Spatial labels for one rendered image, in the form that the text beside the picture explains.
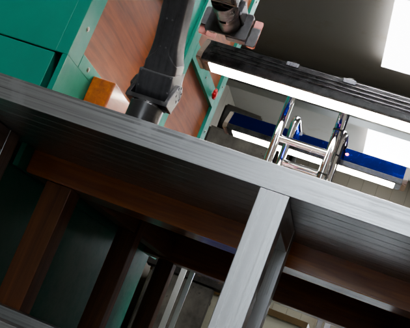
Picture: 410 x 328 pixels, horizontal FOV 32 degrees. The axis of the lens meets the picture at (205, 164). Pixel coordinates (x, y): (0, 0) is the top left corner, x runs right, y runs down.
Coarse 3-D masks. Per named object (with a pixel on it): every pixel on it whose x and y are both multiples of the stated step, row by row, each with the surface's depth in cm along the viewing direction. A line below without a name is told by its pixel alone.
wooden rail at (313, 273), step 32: (32, 160) 152; (64, 160) 151; (96, 192) 148; (128, 192) 147; (160, 224) 151; (192, 224) 144; (224, 224) 143; (288, 256) 139; (320, 256) 138; (352, 288) 136; (384, 288) 135
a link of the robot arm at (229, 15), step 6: (216, 6) 155; (222, 6) 154; (228, 6) 154; (216, 12) 156; (222, 12) 155; (228, 12) 155; (234, 12) 157; (222, 18) 158; (228, 18) 158; (234, 18) 159
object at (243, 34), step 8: (248, 16) 165; (208, 24) 166; (216, 24) 165; (224, 24) 160; (232, 24) 161; (240, 24) 164; (248, 24) 164; (216, 32) 165; (224, 32) 164; (232, 32) 164; (240, 32) 164; (248, 32) 164
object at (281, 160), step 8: (296, 120) 222; (288, 128) 222; (296, 128) 222; (288, 136) 220; (344, 136) 219; (288, 144) 220; (344, 144) 218; (280, 152) 220; (336, 152) 217; (280, 160) 219; (288, 160) 219; (336, 160) 217; (296, 168) 218; (304, 168) 217; (312, 168) 217; (336, 168) 217; (328, 176) 215
